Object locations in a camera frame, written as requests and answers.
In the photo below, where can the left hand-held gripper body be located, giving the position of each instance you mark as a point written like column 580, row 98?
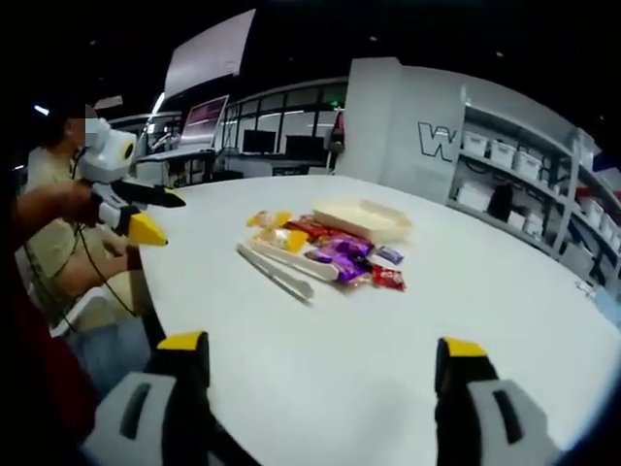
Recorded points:
column 109, row 155

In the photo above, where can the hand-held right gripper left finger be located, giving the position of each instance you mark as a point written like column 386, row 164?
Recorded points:
column 186, row 398

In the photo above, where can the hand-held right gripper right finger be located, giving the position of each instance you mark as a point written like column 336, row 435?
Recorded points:
column 466, row 388

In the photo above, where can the white food tongs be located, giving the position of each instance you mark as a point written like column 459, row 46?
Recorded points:
column 271, row 272

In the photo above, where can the beige tray container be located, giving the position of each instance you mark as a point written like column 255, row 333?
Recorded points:
column 361, row 218

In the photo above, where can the person's left hand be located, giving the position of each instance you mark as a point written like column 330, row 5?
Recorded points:
column 83, row 204

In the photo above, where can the grey work desk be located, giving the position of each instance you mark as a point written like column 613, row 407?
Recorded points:
column 174, row 165

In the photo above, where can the standing display screen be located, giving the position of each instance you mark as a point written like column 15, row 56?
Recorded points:
column 205, row 121

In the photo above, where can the white chair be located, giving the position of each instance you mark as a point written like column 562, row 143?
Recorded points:
column 80, row 306

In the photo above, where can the yellow snack packet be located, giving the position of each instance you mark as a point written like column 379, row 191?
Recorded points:
column 267, row 219
column 286, row 239

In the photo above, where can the black computer monitor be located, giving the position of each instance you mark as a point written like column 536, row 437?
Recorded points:
column 259, row 141
column 304, row 148

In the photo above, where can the small red snack packet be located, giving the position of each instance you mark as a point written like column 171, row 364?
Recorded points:
column 388, row 278

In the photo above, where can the hanging white ceiling panel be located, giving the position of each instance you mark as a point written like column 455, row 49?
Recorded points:
column 208, row 53

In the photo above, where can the small purple snack packet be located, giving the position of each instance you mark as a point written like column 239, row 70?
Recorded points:
column 389, row 255

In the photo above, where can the person's red clothing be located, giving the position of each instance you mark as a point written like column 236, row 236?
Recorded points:
column 34, row 369

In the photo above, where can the long red snack packet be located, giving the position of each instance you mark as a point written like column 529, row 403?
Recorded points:
column 310, row 227

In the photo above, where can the large purple snack packet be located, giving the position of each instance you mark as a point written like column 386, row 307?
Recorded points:
column 347, row 257

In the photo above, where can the black item on shelf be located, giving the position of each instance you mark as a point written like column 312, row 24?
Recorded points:
column 500, row 201

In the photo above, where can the grey shelf unit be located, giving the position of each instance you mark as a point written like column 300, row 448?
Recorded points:
column 558, row 194

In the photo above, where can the row of white storage boxes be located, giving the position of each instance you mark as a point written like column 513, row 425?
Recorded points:
column 502, row 151

